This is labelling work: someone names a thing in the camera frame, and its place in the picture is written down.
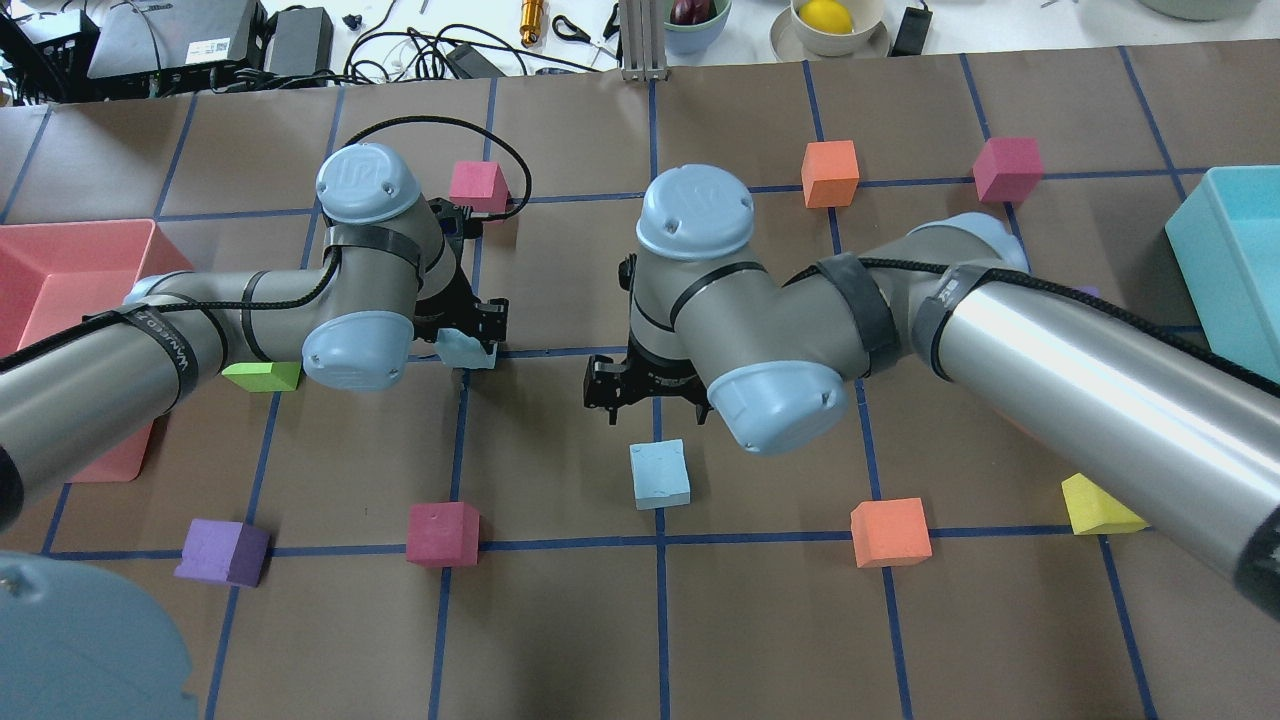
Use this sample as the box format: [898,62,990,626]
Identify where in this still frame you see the bowl with red fruit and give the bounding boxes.
[663,1,732,55]

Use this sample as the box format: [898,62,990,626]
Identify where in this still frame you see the black scissors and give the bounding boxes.
[550,4,620,45]

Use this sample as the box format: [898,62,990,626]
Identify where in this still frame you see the crimson block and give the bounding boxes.
[972,136,1044,202]
[404,501,481,568]

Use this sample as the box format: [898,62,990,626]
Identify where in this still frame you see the crimson block near left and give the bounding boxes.
[404,501,481,568]

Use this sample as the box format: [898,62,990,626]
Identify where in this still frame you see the pink plastic bin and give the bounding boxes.
[3,220,224,498]

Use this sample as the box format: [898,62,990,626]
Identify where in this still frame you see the pink block far left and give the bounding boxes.
[447,160,509,214]

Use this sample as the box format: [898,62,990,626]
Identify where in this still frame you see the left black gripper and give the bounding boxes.
[413,197,509,359]

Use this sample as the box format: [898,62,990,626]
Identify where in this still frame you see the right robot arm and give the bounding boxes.
[582,164,1279,616]

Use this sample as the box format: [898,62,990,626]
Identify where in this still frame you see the yellow block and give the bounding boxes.
[1060,473,1149,536]

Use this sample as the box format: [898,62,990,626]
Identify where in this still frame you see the orange block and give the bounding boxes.
[801,138,861,209]
[850,497,933,569]

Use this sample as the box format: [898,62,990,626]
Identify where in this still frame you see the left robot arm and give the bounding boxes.
[1,143,509,527]

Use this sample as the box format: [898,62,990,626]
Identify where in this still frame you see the black power adapter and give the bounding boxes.
[444,42,506,79]

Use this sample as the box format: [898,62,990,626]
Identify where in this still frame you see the orange block near right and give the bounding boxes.
[850,497,933,569]

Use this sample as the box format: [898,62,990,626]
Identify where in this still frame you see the bowl with yellow lemon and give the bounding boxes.
[771,1,890,61]

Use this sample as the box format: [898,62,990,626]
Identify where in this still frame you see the crimson block far right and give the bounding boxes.
[972,136,1044,202]

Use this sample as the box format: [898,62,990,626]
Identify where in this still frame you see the cyan plastic bin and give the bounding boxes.
[1165,165,1279,380]

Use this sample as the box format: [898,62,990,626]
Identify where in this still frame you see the brass cylinder tool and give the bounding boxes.
[518,0,545,47]

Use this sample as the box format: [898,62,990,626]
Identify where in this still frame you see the green block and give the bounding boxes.
[221,363,302,393]

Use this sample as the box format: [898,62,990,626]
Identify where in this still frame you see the light blue block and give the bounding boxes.
[433,328,497,370]
[628,439,691,511]

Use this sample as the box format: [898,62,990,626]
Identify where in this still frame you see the orange block far right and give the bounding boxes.
[801,138,861,209]

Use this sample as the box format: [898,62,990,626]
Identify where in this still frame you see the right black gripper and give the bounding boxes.
[582,255,712,427]

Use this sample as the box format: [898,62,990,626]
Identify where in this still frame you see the aluminium frame post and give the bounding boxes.
[618,0,669,82]

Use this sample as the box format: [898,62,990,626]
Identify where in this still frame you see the purple block near left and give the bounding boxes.
[174,518,271,588]

